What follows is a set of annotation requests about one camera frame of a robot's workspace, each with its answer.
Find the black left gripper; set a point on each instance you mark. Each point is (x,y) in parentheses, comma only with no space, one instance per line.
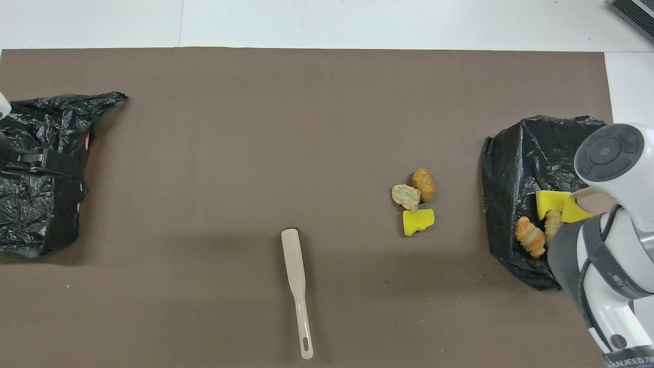
(28,164)

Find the beige hand brush black bristles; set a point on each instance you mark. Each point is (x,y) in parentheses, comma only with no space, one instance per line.
(295,271)

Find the pale beige toy bread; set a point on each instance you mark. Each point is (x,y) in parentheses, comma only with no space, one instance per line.
(406,197)

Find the large yellow sponge piece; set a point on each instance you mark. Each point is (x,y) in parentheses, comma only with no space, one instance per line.
(416,222)

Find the brown toy nugget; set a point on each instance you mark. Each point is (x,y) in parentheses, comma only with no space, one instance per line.
(424,184)

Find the orange beige toy croissant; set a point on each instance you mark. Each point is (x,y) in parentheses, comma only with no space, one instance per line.
(530,237)

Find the green and yellow sponge piece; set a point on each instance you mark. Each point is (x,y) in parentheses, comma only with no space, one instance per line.
(551,202)

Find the pale toy croissant piece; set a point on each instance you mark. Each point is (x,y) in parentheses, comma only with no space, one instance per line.
(553,225)

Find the small yellow sponge piece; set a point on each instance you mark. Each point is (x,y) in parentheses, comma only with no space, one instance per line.
(573,212)

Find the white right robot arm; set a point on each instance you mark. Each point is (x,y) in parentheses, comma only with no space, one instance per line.
(608,153)

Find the pink plastic bin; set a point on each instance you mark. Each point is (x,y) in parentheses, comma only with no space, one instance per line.
(87,141)

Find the black bag covered bin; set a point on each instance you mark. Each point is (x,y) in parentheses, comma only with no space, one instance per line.
(511,168)
(51,225)

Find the brown paper table mat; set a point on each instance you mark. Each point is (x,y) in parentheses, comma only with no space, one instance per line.
(255,153)

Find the dark grey ribbed device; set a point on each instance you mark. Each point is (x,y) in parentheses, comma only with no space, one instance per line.
(638,13)

